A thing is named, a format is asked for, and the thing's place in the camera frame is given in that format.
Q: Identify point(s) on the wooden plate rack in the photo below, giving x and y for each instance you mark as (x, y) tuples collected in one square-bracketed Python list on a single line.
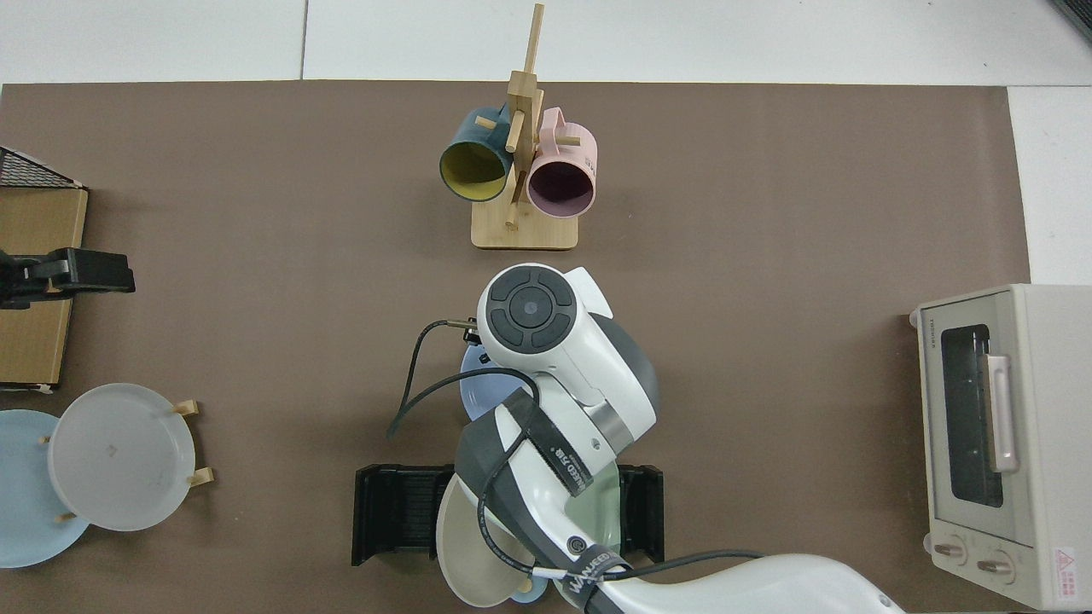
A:
[(186, 408)]

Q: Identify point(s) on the black dish rack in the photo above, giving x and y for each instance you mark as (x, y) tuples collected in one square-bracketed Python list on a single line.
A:
[(401, 512)]

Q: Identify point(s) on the grey plate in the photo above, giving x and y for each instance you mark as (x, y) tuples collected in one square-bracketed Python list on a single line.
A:
[(119, 456)]

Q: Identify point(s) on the beige plate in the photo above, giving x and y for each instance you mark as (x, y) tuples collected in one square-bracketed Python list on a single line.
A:
[(469, 554)]

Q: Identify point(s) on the pale green plate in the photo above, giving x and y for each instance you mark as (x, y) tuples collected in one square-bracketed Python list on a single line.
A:
[(601, 512)]

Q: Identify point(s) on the light blue plate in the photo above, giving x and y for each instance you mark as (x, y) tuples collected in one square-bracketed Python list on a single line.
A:
[(26, 512)]

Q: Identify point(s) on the wooden cup stand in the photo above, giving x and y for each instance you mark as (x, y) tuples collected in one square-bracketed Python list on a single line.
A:
[(525, 230)]

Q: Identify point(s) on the brown table cloth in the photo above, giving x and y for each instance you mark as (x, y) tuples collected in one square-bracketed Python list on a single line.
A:
[(256, 298)]

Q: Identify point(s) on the dark blue cup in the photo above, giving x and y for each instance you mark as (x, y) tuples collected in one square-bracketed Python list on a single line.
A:
[(473, 175)]

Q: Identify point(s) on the pink cup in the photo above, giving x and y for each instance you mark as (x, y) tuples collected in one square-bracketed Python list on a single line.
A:
[(563, 183)]

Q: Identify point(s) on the pale toaster oven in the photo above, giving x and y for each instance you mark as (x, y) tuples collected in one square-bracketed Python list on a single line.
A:
[(1049, 384)]

